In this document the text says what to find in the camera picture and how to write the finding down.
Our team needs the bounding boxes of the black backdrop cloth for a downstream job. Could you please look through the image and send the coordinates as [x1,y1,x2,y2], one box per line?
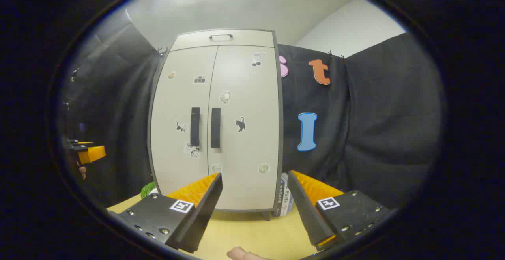
[57,11,444,211]

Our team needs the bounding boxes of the white double-door shoe cabinet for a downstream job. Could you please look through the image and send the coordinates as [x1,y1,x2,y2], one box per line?
[147,28,284,221]

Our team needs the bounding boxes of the white shoe cabinet door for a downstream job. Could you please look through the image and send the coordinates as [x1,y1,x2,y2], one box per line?
[208,45,281,211]
[150,46,218,195]

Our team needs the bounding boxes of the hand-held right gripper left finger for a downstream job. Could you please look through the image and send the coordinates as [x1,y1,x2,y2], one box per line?
[107,172,223,254]

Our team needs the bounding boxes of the green white round toy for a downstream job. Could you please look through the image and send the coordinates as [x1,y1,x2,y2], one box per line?
[141,181,158,198]

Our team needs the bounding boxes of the white blue book stack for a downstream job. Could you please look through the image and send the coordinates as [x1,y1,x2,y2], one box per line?
[272,172,294,217]

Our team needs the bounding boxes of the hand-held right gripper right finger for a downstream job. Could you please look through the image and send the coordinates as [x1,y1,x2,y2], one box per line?
[287,170,391,252]

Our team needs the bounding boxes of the black door handle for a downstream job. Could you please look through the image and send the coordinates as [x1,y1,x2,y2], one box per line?
[190,107,200,147]
[210,108,221,149]

